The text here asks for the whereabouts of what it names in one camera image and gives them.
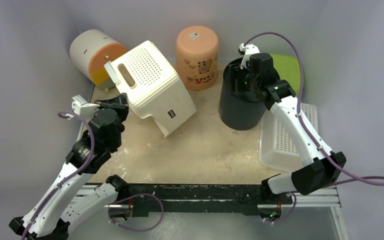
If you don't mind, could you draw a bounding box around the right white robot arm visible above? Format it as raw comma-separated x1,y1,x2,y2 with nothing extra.
227,51,347,204

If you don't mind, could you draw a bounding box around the tall black cylindrical bin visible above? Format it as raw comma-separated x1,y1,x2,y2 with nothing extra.
218,58,267,131

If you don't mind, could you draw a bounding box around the large orange plastic bucket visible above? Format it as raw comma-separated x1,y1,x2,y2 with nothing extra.
175,25,220,91

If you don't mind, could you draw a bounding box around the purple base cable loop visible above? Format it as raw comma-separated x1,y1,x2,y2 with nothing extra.
107,192,164,232

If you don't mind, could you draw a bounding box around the cream plastic storage basket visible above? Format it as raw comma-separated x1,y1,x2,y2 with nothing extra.
104,40,197,137

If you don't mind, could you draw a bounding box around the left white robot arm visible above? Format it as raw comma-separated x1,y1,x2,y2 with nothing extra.
9,93,129,240

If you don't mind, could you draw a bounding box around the white orange cylindrical container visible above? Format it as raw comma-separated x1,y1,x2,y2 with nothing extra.
69,29,128,89

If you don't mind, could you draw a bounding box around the green white perforated basket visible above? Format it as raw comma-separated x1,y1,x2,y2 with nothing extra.
258,110,318,172

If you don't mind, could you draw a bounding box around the green plastic tub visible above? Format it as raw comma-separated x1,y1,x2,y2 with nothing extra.
270,53,302,96

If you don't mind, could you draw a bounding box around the aluminium table frame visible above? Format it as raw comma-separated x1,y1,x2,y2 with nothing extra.
39,86,350,240

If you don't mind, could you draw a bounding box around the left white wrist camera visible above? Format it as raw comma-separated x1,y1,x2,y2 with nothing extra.
71,95,99,120

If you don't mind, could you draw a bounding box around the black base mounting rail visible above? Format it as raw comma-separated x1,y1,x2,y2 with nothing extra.
116,183,293,218

